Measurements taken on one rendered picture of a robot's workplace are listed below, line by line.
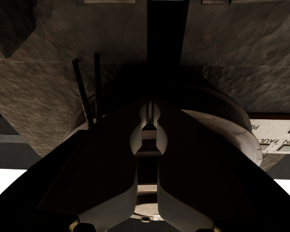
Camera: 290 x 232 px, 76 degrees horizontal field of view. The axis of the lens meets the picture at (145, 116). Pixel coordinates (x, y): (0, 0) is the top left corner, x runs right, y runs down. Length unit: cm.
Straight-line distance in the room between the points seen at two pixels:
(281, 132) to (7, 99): 79
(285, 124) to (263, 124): 6
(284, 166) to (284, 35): 903
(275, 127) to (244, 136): 27
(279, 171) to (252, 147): 870
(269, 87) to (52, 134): 66
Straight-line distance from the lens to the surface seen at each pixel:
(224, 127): 35
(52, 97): 56
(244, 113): 44
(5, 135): 659
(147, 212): 48
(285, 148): 76
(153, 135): 32
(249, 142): 41
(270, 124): 63
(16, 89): 59
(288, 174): 926
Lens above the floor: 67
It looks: 50 degrees up
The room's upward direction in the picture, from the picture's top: 179 degrees clockwise
